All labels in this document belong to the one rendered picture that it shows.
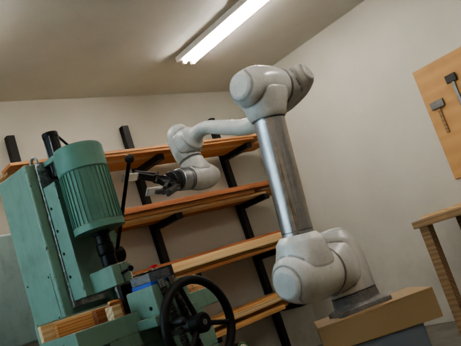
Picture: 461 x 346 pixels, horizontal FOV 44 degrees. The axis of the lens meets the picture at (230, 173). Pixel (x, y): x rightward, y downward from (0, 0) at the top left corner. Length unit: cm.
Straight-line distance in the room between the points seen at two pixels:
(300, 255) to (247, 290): 364
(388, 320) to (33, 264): 125
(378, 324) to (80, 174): 107
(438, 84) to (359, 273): 299
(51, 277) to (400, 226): 348
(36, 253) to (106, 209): 36
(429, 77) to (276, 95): 304
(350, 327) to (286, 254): 29
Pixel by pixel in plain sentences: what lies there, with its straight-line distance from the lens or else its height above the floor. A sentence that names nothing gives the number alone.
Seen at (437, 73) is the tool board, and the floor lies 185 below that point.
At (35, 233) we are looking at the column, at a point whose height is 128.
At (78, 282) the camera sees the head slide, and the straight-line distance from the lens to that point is 207.
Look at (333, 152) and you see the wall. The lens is 531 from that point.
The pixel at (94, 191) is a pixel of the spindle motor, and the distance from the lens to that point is 198.
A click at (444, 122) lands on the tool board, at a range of 468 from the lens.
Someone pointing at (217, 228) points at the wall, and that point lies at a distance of 529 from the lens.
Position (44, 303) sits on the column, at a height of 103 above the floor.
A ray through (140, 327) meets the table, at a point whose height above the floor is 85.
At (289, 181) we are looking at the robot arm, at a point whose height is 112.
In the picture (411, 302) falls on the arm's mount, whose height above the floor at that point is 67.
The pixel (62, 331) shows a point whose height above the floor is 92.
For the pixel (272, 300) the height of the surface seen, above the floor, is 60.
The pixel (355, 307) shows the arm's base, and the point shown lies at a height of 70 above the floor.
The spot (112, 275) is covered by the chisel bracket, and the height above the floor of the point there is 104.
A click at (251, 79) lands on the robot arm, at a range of 176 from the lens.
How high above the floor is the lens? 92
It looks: 9 degrees up
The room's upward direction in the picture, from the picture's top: 19 degrees counter-clockwise
